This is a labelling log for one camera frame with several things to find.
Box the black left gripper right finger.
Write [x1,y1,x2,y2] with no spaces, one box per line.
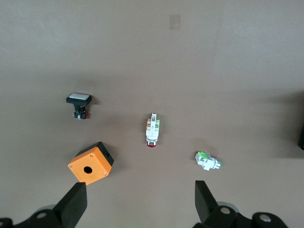
[195,180,219,223]

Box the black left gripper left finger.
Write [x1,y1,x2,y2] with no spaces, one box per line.
[52,182,88,228]

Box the red push button switch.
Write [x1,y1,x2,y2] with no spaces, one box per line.
[145,112,161,148]

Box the black rectangular white-cap button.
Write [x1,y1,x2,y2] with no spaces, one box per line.
[66,92,93,121]

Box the green push button switch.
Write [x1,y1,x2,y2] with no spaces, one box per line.
[195,151,223,171]

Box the orange button enclosure box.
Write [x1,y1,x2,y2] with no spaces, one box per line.
[67,142,115,186]

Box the black wire rack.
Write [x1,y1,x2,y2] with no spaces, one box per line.
[296,133,304,152]

